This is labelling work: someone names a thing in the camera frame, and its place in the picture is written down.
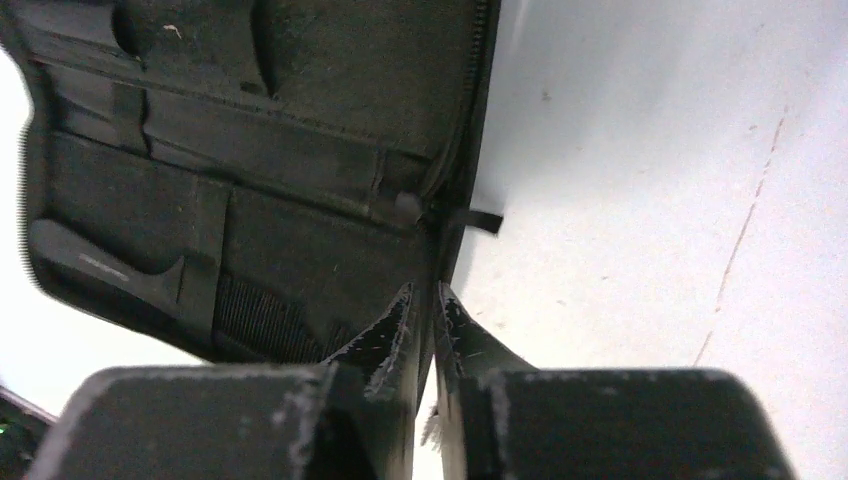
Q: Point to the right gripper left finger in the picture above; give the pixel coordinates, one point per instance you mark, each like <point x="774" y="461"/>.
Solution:
<point x="350" y="416"/>

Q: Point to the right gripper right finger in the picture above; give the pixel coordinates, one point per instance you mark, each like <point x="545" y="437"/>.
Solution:
<point x="502" y="418"/>

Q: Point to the black zippered tool case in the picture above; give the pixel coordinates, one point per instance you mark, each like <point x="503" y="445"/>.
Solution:
<point x="322" y="150"/>

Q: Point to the black handled comb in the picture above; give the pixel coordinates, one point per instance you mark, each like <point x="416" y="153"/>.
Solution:
<point x="227" y="314"/>

